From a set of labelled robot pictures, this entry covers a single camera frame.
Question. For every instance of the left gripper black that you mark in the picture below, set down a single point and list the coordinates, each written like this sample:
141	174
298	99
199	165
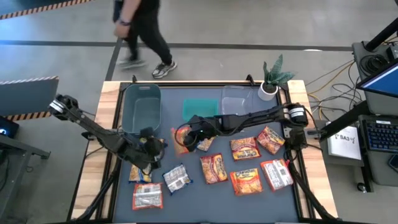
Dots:
139	151

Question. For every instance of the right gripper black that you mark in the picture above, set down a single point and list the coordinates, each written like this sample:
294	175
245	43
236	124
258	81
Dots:
206	126

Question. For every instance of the blue Maruchan ramen pack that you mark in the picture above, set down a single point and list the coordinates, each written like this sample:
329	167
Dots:
176	179
142	139
206	144
138	175

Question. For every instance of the orange Maruchan ramen pack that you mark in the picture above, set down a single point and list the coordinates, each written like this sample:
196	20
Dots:
180	147
245	182

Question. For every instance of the red Maruchan ramen pack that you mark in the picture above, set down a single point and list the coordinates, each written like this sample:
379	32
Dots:
214	168
245	149
270	140

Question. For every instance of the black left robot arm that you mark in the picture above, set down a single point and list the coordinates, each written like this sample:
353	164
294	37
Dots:
93	130

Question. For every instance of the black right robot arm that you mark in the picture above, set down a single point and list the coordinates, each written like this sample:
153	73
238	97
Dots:
258	118

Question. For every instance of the small turquoise plastic bin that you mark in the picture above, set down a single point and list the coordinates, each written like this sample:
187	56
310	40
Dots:
202	107

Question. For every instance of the clear plastic bin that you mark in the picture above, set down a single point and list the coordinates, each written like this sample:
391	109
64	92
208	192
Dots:
236	99

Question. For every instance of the dark teal plastic bin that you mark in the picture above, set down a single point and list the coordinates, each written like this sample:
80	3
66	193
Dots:
141	105

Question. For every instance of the red-orange edged ramen pack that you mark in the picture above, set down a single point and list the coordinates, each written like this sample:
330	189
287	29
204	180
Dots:
147	196
276	174

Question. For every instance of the potted plant white pot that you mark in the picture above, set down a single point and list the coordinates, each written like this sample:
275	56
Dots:
267	91

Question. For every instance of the blue-grey table mat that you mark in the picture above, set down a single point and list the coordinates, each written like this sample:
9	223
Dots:
199	202

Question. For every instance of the person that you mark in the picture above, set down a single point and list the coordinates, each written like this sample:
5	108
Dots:
149	31

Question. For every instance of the grey metal stand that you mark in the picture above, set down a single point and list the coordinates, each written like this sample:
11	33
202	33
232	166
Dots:
18	149

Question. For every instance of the grey hazard-striped board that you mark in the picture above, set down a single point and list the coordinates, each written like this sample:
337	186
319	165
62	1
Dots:
28	96

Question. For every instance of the black box with light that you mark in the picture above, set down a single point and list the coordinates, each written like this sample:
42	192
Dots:
9	126

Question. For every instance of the white paper sign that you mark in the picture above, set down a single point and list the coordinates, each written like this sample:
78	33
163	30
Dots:
343	141

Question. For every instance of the black caster wheel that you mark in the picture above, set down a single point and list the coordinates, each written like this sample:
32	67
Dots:
361	187

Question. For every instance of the black keyboard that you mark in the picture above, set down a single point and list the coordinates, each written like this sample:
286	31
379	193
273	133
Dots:
381	135

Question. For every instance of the computer monitor blue screen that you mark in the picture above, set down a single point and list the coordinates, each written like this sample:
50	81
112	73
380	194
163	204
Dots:
384	82

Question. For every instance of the black diagonal pole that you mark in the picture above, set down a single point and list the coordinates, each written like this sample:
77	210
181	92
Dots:
382	37

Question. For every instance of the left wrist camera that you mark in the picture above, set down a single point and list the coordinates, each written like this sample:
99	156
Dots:
155	146

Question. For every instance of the black aluminium table frame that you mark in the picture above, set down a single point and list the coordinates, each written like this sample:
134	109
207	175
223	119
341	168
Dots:
104	190

